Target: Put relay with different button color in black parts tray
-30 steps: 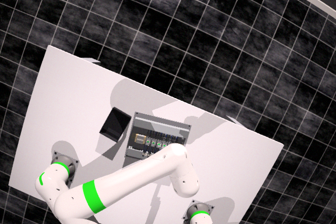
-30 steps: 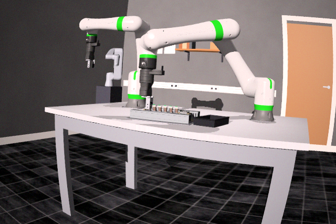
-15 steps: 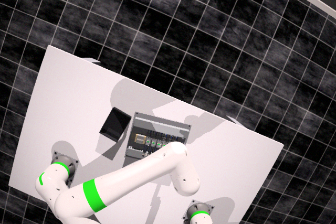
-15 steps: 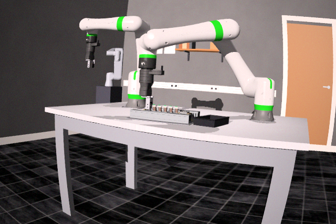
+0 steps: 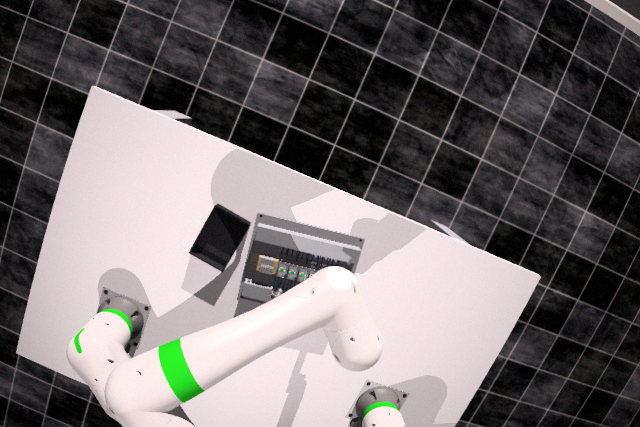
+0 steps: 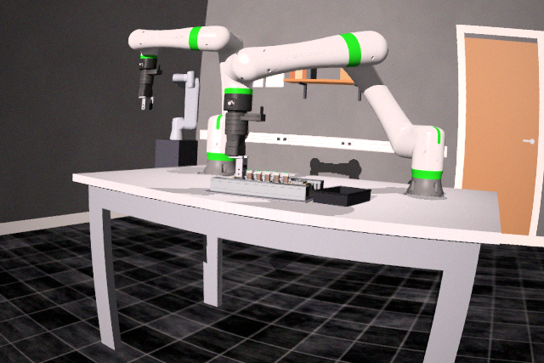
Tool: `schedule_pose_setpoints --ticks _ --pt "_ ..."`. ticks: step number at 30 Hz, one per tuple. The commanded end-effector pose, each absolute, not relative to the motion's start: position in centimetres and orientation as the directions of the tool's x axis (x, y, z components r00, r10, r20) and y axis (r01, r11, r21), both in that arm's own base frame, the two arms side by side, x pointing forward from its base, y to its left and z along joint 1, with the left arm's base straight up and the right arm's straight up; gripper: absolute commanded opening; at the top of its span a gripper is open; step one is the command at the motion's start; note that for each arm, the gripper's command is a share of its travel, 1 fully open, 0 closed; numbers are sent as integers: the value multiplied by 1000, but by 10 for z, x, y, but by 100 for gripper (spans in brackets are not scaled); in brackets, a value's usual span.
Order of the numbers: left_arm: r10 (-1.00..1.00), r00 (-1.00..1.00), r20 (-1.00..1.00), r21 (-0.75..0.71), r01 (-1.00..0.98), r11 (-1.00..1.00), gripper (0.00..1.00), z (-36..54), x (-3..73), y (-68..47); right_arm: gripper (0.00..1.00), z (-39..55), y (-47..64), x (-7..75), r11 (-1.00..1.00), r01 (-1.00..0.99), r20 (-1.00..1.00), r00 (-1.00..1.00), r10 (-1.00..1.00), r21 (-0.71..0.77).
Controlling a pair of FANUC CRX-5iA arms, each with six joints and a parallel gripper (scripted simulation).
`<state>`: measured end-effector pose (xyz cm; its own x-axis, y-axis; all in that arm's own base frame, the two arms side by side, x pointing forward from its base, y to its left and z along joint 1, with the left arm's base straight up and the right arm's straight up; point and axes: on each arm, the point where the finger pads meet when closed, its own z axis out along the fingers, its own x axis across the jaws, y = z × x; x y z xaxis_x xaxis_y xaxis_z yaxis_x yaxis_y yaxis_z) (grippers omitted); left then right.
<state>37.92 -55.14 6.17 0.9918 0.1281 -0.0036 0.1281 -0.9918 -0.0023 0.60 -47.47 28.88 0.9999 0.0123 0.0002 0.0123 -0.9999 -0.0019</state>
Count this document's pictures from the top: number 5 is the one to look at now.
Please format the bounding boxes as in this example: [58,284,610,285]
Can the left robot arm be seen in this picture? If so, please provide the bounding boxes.
[67,266,383,427]

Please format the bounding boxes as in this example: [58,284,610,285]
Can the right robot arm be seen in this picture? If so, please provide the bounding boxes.
[350,387,405,427]

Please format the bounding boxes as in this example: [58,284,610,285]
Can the grey relay panel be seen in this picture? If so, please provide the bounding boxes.
[238,213,365,304]

